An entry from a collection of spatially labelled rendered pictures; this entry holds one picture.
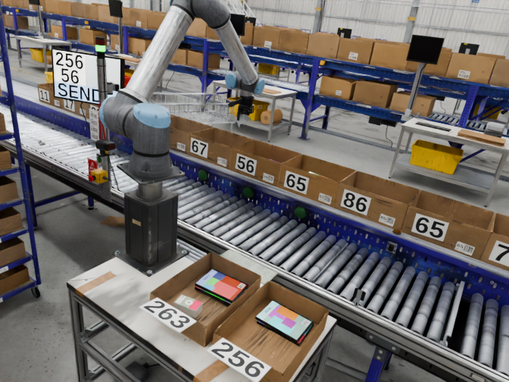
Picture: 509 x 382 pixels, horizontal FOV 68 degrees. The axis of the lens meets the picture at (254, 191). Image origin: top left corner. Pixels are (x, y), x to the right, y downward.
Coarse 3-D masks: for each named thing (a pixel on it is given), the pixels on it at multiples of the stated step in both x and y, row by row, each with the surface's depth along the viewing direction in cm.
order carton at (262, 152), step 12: (252, 144) 278; (264, 144) 275; (252, 156) 249; (264, 156) 278; (276, 156) 273; (288, 156) 267; (264, 168) 246; (276, 168) 241; (264, 180) 249; (276, 180) 244
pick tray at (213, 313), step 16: (208, 256) 176; (192, 272) 168; (224, 272) 175; (240, 272) 170; (160, 288) 151; (176, 288) 161; (192, 288) 166; (256, 288) 163; (208, 304) 157; (240, 304) 153; (208, 320) 149; (224, 320) 145; (192, 336) 140; (208, 336) 138
